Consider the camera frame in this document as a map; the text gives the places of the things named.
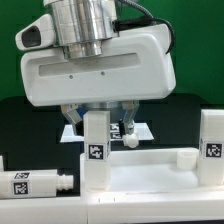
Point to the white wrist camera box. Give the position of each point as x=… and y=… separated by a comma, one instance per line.
x=40, y=34

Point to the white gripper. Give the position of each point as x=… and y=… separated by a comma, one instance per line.
x=133, y=66

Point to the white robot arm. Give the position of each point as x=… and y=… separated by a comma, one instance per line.
x=96, y=54

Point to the white L-shaped obstacle wall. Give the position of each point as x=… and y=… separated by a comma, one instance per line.
x=121, y=209

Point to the white marker sheet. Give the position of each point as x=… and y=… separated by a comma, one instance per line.
x=142, y=129

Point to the white desk top tray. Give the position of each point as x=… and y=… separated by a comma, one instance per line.
x=151, y=171

